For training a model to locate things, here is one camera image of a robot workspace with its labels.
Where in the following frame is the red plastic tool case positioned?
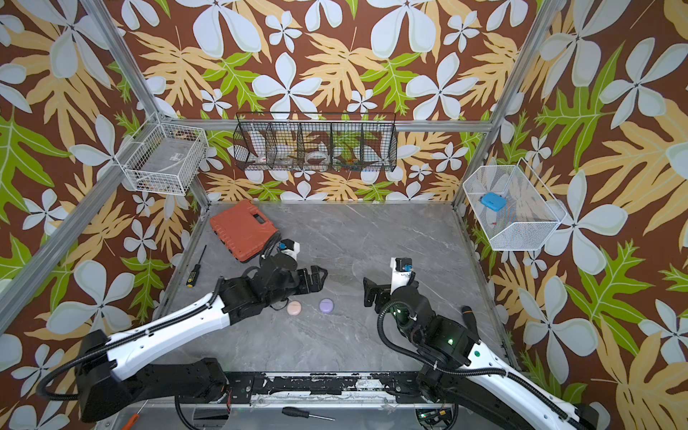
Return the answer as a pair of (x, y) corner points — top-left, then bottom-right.
(210, 200), (279, 263)

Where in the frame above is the black yellow screwdriver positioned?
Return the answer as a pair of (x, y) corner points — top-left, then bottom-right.
(186, 247), (207, 288)

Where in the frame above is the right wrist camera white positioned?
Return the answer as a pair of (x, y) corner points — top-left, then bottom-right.
(390, 257), (416, 293)

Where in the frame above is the black screwdriver right side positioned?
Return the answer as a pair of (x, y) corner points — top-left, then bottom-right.
(460, 306), (478, 336)

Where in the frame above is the blue object in basket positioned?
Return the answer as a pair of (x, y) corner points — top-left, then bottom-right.
(479, 193), (507, 212)

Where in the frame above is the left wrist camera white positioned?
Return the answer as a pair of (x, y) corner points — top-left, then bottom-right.
(278, 238), (300, 261)

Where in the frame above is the purple earbud charging case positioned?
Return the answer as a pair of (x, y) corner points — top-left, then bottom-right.
(319, 298), (334, 315)

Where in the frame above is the pink earbud charging case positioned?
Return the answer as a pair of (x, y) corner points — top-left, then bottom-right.
(287, 301), (303, 316)

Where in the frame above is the white mesh basket right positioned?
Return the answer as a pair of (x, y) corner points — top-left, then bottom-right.
(463, 159), (567, 252)

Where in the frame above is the black wire basket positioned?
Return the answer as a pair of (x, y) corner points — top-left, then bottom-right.
(232, 112), (399, 172)

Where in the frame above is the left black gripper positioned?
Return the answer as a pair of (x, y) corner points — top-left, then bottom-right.
(264, 264), (329, 309)

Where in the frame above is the black screwdriver front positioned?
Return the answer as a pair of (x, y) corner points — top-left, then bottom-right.
(281, 407), (334, 422)

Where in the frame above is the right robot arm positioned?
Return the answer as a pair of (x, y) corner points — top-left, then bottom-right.
(363, 279), (599, 429)

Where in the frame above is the white wire basket left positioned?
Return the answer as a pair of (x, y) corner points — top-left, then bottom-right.
(118, 116), (208, 196)

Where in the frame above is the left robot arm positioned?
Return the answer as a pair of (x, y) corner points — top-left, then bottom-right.
(37, 239), (328, 423)

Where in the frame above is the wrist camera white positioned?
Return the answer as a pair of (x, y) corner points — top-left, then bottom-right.
(390, 257), (416, 293)
(278, 238), (300, 261)

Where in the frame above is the orange handled tool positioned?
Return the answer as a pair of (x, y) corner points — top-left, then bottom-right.
(122, 401), (148, 430)

